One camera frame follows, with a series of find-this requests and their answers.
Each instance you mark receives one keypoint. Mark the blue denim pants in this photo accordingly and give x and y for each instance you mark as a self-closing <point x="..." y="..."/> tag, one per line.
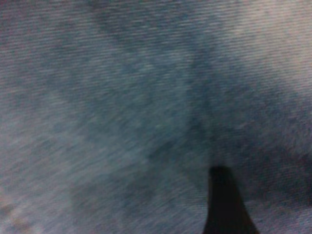
<point x="122" y="97"/>

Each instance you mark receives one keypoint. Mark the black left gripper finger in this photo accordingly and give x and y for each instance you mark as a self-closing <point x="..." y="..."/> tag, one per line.
<point x="224" y="207"/>

